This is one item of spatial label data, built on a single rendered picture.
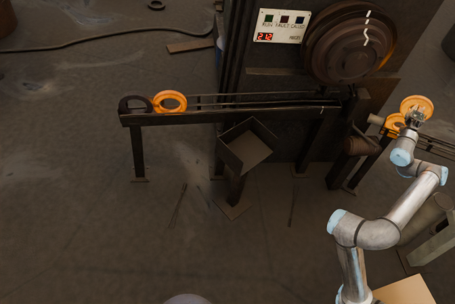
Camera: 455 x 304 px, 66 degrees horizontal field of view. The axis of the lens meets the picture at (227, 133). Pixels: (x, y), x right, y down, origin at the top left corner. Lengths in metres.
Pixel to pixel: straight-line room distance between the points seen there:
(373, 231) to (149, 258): 1.31
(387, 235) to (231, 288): 1.04
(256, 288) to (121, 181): 1.12
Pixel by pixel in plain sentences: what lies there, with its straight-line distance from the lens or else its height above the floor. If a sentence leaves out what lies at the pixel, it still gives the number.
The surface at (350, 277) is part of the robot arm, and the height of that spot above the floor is 0.55.
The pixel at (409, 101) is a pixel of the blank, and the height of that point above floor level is 0.95.
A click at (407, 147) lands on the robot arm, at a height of 0.91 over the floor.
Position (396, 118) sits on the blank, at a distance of 2.26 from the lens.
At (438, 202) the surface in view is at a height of 0.52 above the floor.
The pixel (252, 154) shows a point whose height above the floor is 0.60.
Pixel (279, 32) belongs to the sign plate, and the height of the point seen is 1.12.
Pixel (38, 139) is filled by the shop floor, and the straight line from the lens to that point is 2.86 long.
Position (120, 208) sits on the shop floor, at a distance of 2.41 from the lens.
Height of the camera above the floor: 2.11
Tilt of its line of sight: 49 degrees down
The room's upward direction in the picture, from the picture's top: 11 degrees clockwise
